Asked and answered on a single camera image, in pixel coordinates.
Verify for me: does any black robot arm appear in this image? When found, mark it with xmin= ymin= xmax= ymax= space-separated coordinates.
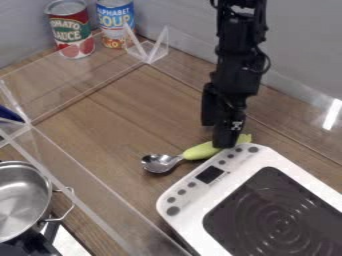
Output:
xmin=201 ymin=0 xmax=271 ymax=148

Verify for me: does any black stove under pot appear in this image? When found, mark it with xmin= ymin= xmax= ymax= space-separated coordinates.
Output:
xmin=0 ymin=224 xmax=93 ymax=256

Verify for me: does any clear acrylic divider strip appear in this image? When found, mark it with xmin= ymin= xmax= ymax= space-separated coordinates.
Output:
xmin=0 ymin=79 xmax=132 ymax=256

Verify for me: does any stainless steel pot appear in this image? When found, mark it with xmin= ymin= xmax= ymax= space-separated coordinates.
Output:
xmin=0 ymin=161 xmax=75 ymax=243

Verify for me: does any alphabet soup can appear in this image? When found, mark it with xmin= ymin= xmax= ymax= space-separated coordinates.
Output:
xmin=96 ymin=0 xmax=135 ymax=49

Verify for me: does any white and black stove top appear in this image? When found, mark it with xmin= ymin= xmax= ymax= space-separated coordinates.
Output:
xmin=156 ymin=143 xmax=342 ymax=256

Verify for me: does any green handled metal spoon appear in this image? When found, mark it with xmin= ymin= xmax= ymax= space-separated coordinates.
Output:
xmin=140 ymin=133 xmax=254 ymax=175

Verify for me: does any tomato sauce can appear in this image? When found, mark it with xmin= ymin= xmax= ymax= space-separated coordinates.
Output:
xmin=44 ymin=0 xmax=95 ymax=59

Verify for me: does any clear acrylic corner bracket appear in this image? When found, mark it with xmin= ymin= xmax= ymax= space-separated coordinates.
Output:
xmin=124 ymin=24 xmax=168 ymax=65

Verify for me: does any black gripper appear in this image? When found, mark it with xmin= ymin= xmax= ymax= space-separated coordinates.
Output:
xmin=200 ymin=54 xmax=267 ymax=148

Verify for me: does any blue object at left edge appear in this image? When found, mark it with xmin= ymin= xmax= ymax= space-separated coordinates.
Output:
xmin=0 ymin=105 xmax=24 ymax=123

